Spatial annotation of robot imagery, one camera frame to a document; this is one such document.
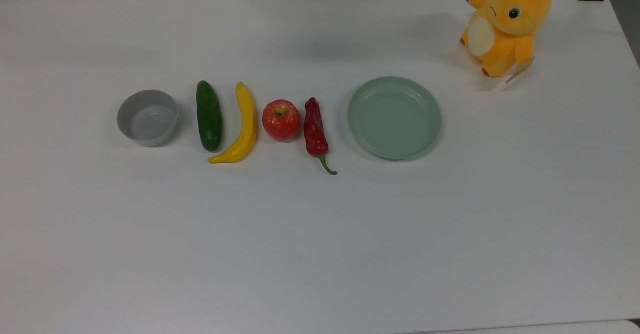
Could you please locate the red apple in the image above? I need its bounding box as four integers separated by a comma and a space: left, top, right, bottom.
262, 99, 302, 142

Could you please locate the red chili pepper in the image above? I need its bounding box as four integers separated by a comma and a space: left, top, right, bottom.
303, 97, 339, 176

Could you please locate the yellow banana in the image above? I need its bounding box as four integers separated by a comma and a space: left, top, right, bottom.
208, 82, 259, 165

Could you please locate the pale green plate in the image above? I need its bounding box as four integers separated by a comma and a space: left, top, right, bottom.
347, 76, 443, 162

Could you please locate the green cucumber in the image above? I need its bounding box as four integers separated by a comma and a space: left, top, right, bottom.
196, 80, 224, 153

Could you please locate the grey round bowl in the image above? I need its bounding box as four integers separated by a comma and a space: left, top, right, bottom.
117, 89, 180, 147

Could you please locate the paper tag on plush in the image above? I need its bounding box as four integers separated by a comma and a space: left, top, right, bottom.
505, 56, 536, 85

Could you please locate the orange plush toy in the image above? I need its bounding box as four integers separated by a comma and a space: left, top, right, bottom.
460, 0, 554, 79

